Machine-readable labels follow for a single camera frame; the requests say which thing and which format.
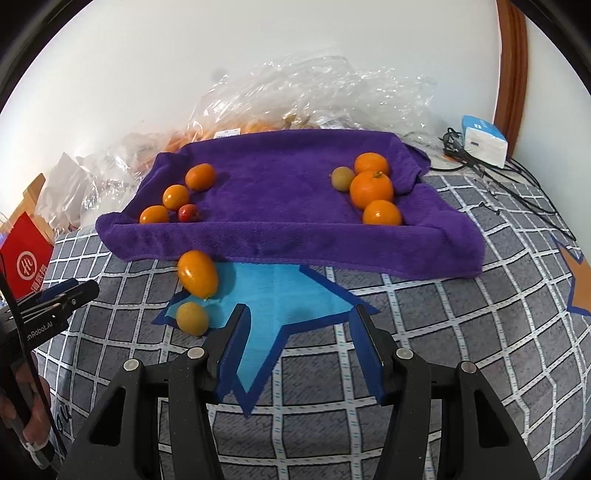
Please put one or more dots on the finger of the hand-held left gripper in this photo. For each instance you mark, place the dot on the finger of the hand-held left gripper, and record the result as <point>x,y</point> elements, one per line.
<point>62,285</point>
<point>78,290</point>

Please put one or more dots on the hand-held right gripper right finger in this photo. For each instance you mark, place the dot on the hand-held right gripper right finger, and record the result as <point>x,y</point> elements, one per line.
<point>369,355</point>

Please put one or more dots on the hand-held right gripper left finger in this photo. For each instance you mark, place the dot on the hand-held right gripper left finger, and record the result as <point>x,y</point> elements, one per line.
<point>231,355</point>

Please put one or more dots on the yellow kumquat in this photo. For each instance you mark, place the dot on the yellow kumquat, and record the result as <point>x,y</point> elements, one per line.
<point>192,318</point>

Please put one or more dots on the oval orange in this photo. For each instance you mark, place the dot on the oval orange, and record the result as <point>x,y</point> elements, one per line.
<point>197,274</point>

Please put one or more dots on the small round orange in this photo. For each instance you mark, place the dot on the small round orange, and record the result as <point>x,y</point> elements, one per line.
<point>154,215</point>
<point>176,197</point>
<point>200,177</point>

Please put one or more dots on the small red fruit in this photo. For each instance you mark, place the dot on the small red fruit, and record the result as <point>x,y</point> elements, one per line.
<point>188,213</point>

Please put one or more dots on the orange mandarin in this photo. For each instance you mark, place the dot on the orange mandarin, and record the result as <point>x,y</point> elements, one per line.
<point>371,190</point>
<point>382,213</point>
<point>371,162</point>

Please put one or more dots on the olive green kumquat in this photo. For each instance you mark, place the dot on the olive green kumquat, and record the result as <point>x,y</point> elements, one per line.
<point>343,178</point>

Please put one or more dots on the person's left hand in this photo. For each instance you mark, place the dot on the person's left hand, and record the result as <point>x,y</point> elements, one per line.
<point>44,415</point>

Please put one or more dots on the red paper bag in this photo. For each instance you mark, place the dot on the red paper bag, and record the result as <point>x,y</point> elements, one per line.
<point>25,258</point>

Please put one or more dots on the grey checked blanket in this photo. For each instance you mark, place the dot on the grey checked blanket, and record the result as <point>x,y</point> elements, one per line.
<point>415,323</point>

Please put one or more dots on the brown cardboard box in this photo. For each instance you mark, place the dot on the brown cardboard box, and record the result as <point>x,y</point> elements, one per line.
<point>34,194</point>

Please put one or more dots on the white plastic bag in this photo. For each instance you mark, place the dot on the white plastic bag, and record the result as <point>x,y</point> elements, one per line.
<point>64,189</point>

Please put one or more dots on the crumpled clear plastic bag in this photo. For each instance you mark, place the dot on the crumpled clear plastic bag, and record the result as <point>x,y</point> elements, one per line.
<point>124,161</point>

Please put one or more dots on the purple towel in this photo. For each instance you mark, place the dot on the purple towel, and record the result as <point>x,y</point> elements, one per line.
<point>277,203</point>

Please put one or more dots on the pile of bagged oranges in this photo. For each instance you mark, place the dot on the pile of bagged oranges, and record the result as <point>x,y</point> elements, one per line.
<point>263,125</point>

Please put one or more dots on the white and blue box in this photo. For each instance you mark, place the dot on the white and blue box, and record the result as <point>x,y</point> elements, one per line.
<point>485,141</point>

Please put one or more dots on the large clear plastic bag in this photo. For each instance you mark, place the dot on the large clear plastic bag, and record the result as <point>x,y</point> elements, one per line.
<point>323,92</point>

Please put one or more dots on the brown wooden door frame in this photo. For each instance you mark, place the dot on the brown wooden door frame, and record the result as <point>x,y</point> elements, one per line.
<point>512,69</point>

